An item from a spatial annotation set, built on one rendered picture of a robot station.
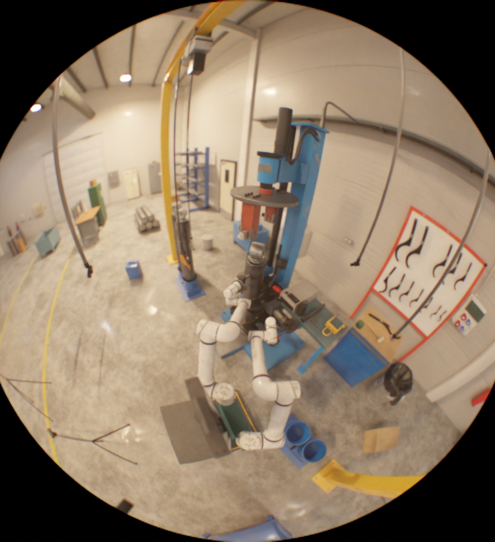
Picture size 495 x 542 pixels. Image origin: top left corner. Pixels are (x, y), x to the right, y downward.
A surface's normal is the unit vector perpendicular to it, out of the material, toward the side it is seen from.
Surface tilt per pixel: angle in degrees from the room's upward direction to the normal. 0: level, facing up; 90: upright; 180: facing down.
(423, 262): 90
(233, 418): 0
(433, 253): 90
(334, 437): 0
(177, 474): 0
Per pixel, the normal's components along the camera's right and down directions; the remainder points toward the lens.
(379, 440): 0.08, -0.78
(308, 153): -0.83, 0.29
